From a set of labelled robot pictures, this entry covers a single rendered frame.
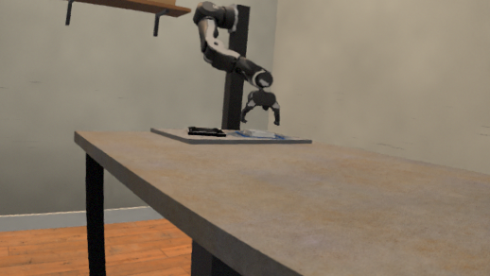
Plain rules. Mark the black rectangular panel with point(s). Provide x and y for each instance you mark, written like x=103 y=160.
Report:
x=206 y=132

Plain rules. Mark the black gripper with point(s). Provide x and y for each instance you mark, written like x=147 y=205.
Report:
x=259 y=99

